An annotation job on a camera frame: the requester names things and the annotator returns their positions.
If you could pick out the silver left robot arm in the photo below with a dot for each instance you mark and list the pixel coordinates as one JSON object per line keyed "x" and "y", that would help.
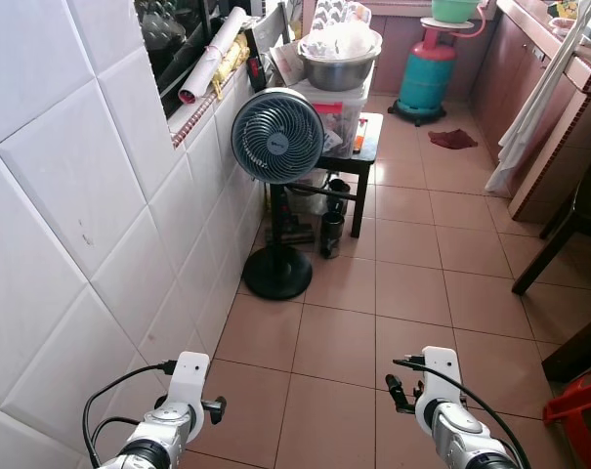
{"x": 156, "y": 435}

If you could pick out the black tumbler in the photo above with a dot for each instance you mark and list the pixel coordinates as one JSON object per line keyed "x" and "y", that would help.
{"x": 331, "y": 236}
{"x": 339, "y": 191}

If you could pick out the red plastic stool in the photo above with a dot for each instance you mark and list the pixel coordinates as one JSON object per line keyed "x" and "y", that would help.
{"x": 580, "y": 410}

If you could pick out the small black side table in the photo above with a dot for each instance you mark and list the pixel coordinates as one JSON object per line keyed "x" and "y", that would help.
{"x": 365, "y": 161}

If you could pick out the dark red rag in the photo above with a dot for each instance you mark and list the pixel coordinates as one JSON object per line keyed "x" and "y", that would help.
{"x": 452, "y": 139}

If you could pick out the small orange bottle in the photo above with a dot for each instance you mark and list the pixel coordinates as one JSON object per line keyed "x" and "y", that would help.
{"x": 358, "y": 137}

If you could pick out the black standing fan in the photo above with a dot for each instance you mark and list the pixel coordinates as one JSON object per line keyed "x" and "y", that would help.
{"x": 277, "y": 135}

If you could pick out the clear storage box red lid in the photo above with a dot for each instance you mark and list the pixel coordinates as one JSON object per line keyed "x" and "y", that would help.
{"x": 342, "y": 115}

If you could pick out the white hanging cloth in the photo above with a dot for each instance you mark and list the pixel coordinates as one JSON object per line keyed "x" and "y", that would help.
{"x": 527, "y": 122}

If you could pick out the brown kitchen cabinet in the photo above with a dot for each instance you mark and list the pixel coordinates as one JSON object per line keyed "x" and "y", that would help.
{"x": 559, "y": 137}

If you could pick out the teal gas cylinder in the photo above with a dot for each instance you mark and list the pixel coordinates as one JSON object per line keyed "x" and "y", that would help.
{"x": 427, "y": 76}

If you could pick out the large steel mixing bowl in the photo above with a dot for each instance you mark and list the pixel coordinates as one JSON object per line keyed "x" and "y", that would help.
{"x": 339, "y": 70}

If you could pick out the small black red device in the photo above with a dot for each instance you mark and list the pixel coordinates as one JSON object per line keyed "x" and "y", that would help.
{"x": 257, "y": 70}

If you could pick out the yellow bundle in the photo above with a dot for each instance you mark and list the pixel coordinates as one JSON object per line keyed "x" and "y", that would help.
{"x": 232, "y": 61}

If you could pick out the rolled white paper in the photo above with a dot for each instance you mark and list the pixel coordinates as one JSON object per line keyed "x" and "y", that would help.
{"x": 212, "y": 59}

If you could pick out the white plastic bag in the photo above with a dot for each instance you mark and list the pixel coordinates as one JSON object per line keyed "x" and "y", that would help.
{"x": 339, "y": 41}

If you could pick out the patterned white cloth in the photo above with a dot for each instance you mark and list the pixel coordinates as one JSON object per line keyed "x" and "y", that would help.
{"x": 339, "y": 12}

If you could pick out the green plastic basin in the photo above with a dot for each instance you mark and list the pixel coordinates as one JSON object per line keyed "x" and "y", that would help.
{"x": 454, "y": 10}

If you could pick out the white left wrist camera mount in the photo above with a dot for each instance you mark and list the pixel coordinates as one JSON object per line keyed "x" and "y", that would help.
{"x": 190, "y": 376}

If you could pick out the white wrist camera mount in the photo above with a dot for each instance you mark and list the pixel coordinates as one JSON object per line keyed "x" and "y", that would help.
{"x": 190, "y": 376}
{"x": 442, "y": 376}

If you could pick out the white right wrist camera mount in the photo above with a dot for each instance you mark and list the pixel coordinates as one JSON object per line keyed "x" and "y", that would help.
{"x": 442, "y": 376}

